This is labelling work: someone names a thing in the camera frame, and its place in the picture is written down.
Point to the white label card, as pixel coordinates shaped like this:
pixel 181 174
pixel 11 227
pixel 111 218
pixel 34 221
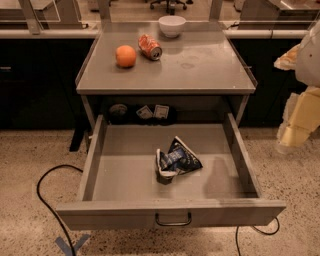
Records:
pixel 144 113
pixel 161 111

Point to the blue tape floor mark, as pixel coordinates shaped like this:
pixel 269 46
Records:
pixel 71 249

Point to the black office chair base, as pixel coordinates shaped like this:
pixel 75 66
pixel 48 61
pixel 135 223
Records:
pixel 170 5

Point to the white label card left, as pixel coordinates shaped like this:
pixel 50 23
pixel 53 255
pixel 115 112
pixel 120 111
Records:
pixel 144 113

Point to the blue chip bag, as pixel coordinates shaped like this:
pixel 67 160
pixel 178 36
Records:
pixel 180 159

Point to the open grey drawer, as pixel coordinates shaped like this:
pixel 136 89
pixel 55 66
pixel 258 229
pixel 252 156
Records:
pixel 183 175

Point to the orange fruit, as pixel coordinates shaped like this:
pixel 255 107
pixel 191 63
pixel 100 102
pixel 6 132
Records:
pixel 126 56

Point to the white label card right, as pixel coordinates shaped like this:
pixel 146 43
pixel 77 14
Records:
pixel 161 111

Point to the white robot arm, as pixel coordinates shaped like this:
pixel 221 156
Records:
pixel 307 68

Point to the white bowl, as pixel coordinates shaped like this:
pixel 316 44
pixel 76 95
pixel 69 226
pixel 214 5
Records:
pixel 172 26

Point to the black drawer handle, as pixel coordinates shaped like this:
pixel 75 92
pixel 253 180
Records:
pixel 173 220

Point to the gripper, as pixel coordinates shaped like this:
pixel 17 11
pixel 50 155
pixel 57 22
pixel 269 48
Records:
pixel 309 63

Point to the dark round object under counter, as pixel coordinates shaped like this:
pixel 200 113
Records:
pixel 118 112

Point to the red soda can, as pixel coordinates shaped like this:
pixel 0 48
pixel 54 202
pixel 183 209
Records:
pixel 150 47

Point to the grey cabinet counter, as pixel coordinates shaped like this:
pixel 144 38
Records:
pixel 201 61

